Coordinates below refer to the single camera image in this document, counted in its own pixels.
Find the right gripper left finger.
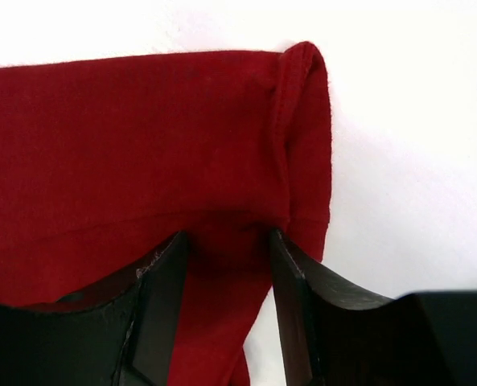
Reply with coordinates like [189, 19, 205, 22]
[0, 232, 188, 385]

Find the dark red t shirt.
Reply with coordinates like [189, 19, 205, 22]
[0, 42, 331, 385]

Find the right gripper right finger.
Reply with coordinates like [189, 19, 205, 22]
[269, 229, 477, 386]

